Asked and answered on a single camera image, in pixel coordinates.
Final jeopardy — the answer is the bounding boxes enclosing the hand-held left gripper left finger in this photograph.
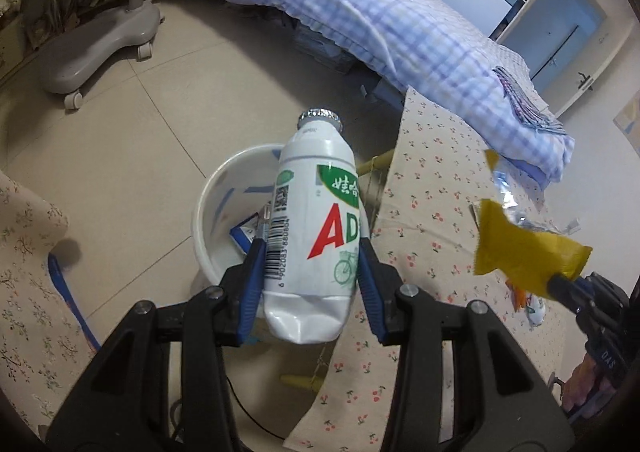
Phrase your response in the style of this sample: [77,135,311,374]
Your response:
[45,237,267,452]

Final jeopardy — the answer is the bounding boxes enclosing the blue strap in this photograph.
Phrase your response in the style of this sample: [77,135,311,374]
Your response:
[47,254,101,352]

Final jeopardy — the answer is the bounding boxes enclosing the small blue card box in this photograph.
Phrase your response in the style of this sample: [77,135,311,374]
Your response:
[230,213,264,253]

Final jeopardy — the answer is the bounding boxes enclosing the cherry print tablecloth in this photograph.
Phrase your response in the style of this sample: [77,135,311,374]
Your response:
[285,86,591,452]

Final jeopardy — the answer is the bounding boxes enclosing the white plastic drink bottle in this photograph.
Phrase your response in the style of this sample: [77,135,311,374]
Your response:
[261,108,362,345]

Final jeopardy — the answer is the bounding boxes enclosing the black cable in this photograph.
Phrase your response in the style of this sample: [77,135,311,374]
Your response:
[170,376,292,442]

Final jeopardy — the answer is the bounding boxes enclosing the white door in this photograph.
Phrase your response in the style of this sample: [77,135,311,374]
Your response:
[550,0,640,119]

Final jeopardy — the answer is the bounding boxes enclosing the fringed plaid throw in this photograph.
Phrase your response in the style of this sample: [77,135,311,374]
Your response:
[492,66,569,136]

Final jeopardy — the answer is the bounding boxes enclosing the small white snack packet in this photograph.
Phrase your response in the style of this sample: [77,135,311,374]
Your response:
[505,279,547,329]

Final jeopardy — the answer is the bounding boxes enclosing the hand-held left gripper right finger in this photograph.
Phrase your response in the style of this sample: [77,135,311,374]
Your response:
[356,236,576,452]

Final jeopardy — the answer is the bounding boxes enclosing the yellow foil wrapper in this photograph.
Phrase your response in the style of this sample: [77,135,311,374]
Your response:
[470,149,593,303]

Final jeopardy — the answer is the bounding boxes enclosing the under-bed storage bag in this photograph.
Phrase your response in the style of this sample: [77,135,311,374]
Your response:
[292,24,357,76]

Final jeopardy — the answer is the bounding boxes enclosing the beige floral cloth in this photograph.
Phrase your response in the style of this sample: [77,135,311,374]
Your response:
[0,172,101,438]

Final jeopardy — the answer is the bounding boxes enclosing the white plastic bucket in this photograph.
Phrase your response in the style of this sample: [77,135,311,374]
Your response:
[192,144,286,290]

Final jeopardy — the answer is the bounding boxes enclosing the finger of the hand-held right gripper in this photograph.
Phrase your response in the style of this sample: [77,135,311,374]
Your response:
[546,272,591,307]

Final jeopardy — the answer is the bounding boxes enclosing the person's right hand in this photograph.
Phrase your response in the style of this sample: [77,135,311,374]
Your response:
[567,359,608,417]

